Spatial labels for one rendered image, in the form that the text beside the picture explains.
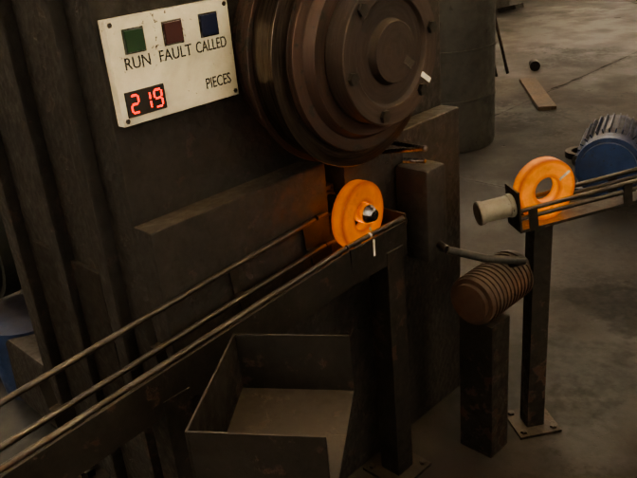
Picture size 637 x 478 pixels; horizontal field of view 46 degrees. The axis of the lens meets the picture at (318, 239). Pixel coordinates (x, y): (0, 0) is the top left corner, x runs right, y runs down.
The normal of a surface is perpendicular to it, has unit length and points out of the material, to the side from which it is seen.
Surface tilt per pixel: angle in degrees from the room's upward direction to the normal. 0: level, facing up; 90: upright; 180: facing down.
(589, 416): 0
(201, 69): 90
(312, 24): 68
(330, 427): 5
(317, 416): 5
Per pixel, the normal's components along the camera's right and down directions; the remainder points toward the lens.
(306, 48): -0.31, 0.26
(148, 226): -0.08, -0.91
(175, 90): 0.71, 0.23
